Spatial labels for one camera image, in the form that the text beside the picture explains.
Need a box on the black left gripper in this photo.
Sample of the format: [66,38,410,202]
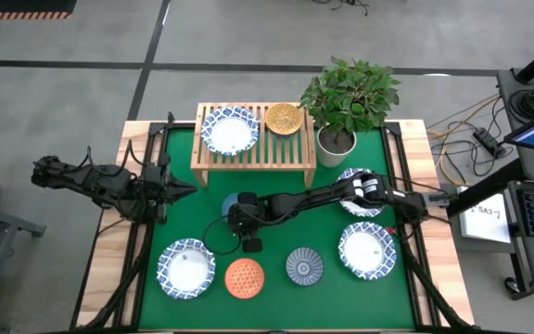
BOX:
[142,152,198,226]

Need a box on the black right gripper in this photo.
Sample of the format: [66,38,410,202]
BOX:
[227,191,272,254]

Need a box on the blue speckled ceramic bowl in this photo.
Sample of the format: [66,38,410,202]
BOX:
[221,192,241,219]

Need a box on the orange lattice ceramic bowl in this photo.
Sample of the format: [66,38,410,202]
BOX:
[223,257,266,301]

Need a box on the blue white striped bowl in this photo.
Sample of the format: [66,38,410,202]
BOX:
[285,247,324,287]

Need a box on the blue white patterned paper bowl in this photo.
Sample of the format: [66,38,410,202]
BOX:
[336,167,387,218]
[156,238,217,301]
[200,105,261,157]
[337,221,397,281]

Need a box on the yellow swirl ceramic bowl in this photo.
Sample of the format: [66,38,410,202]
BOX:
[264,102,304,136]

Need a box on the slatted wooden shelf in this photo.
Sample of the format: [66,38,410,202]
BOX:
[189,101,318,189]

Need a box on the white plant pot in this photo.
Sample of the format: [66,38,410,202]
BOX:
[315,125,358,169]

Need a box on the green table mat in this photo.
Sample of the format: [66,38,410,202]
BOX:
[137,125,416,331]

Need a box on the green leafy plant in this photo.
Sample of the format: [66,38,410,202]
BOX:
[298,56,401,135]

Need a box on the white labelled board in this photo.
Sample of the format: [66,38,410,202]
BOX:
[457,203,513,245]

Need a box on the black diagonal beam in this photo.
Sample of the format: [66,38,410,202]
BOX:
[446,157,528,218]

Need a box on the black orange hazard mat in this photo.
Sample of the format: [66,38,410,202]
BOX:
[0,0,78,20]

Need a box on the black power strip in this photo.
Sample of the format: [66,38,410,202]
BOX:
[472,127,505,160]

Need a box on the grey equipment cart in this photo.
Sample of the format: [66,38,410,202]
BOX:
[496,68,534,301]

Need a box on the black right camera cable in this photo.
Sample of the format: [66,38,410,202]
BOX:
[201,214,243,257]

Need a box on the black aluminium table frame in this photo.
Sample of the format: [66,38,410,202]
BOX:
[70,110,477,334]

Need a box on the yellow floor cable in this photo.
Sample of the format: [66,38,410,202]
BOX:
[426,95,502,186]

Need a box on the black cable bundle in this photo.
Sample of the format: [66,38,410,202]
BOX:
[311,0,370,16]

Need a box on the coiled black cable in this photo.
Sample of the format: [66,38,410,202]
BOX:
[509,87,534,122]

